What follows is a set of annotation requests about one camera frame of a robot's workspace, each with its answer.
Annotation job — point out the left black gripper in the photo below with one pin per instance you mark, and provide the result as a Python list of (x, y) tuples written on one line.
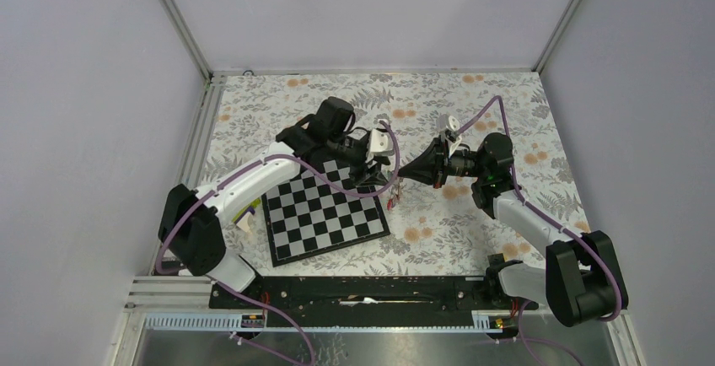
[(373, 174)]

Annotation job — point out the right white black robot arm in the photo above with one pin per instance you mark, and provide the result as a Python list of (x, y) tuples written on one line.
[(582, 279)]

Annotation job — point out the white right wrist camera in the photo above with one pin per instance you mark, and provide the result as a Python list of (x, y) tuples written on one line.
[(448, 133)]

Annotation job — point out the floral patterned table mat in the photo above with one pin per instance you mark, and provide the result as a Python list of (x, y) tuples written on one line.
[(432, 231)]

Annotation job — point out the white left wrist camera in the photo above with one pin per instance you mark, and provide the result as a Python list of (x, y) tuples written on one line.
[(380, 144)]

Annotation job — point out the black white chessboard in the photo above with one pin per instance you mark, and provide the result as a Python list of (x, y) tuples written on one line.
[(305, 217)]

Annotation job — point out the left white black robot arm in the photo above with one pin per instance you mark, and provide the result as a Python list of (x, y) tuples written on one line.
[(191, 227)]

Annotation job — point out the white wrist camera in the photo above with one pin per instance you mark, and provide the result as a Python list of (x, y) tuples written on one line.
[(380, 144), (448, 133)]

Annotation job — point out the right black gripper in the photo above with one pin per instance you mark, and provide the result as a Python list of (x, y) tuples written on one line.
[(429, 168)]

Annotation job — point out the grey slotted cable duct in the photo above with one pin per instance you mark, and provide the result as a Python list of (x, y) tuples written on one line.
[(242, 322)]

